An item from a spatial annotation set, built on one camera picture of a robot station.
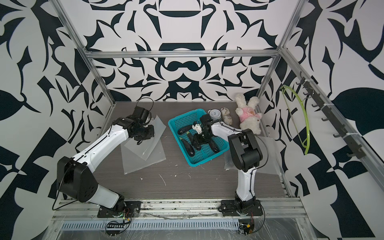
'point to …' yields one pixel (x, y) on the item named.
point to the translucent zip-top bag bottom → (132, 162)
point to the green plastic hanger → (308, 137)
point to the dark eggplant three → (194, 142)
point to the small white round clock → (215, 114)
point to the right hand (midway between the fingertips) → (195, 140)
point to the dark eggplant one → (183, 130)
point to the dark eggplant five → (214, 147)
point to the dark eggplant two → (189, 148)
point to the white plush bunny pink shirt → (249, 117)
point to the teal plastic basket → (193, 133)
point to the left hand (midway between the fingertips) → (150, 131)
